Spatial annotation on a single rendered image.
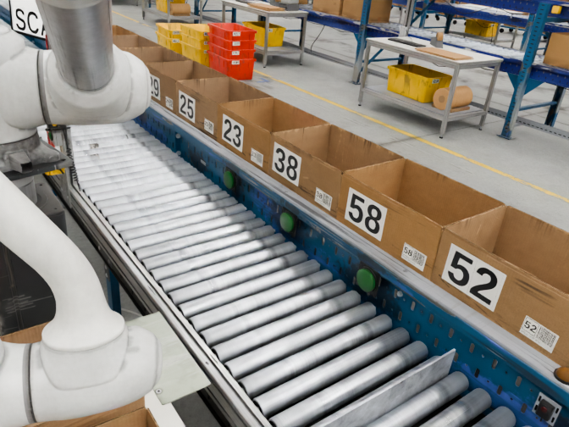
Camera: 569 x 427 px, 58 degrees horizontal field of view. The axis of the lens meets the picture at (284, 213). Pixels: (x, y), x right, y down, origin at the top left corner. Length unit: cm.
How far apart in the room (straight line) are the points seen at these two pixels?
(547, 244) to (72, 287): 125
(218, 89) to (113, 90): 158
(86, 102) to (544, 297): 105
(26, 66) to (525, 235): 132
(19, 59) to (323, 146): 124
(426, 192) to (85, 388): 132
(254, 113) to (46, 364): 175
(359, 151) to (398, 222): 55
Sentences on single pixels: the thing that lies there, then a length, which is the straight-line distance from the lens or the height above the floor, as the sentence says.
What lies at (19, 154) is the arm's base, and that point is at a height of 123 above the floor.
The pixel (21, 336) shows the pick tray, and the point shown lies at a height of 83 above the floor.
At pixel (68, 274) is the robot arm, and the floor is 128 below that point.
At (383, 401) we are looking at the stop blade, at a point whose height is 78.
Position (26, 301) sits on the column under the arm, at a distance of 138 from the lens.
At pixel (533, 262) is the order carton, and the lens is 162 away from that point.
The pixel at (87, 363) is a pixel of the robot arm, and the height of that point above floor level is 118.
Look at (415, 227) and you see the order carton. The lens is 144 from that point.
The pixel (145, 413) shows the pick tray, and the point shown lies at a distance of 110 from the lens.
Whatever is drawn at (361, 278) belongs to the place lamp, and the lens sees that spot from 153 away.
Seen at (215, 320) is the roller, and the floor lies 74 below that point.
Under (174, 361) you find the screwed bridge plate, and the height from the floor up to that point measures 75.
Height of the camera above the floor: 166
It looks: 28 degrees down
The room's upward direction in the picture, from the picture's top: 5 degrees clockwise
